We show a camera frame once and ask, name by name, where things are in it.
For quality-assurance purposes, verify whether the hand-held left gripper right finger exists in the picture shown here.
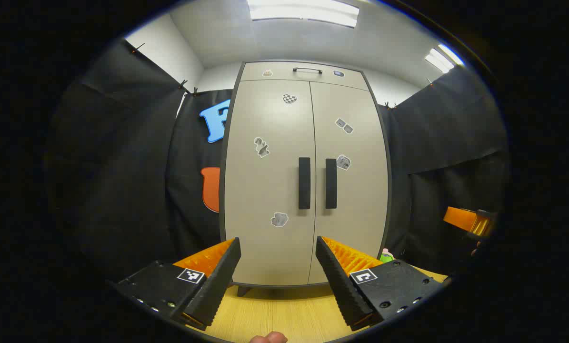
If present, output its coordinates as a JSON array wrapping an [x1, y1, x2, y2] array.
[[315, 236, 444, 333]]

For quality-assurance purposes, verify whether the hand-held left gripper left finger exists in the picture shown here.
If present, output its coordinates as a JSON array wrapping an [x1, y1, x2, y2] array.
[[113, 237, 242, 330]]

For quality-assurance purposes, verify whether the grey double-door shoe cabinet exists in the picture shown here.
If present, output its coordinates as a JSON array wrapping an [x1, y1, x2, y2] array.
[[219, 61, 392, 297]]

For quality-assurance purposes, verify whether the grey shoe cabinet door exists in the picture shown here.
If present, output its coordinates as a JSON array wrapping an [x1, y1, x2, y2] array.
[[308, 82, 389, 285], [224, 80, 317, 288]]

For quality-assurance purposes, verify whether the black door handle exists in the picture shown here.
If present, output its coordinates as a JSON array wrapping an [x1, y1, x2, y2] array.
[[325, 158, 338, 210], [298, 157, 311, 210]]

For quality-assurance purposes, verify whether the grey cabinet drawer front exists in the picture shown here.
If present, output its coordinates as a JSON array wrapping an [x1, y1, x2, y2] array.
[[240, 62, 369, 91]]

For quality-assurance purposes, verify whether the black backdrop cloth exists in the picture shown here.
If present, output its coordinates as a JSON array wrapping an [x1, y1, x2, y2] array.
[[46, 38, 511, 286]]

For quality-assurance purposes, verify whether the ceiling light panel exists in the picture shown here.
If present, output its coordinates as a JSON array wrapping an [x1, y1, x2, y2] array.
[[246, 0, 360, 28], [425, 43, 466, 73]]

